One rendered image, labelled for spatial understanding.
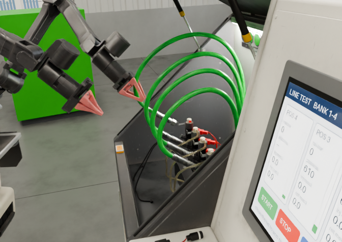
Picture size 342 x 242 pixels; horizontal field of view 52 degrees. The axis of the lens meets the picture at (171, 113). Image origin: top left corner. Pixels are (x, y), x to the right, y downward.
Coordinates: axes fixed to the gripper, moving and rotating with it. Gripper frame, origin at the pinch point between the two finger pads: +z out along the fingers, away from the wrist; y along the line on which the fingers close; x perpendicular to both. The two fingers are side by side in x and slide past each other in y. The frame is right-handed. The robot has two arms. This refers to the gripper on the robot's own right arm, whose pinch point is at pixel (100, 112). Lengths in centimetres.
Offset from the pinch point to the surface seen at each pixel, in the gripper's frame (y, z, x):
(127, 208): -17.4, 24.6, -4.6
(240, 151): 23.6, 28.9, -20.6
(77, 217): -130, 43, 116
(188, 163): 7.5, 27.1, -7.3
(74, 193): -138, 34, 147
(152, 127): 7.0, 14.1, -1.4
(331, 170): 37, 28, -48
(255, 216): 19, 35, -35
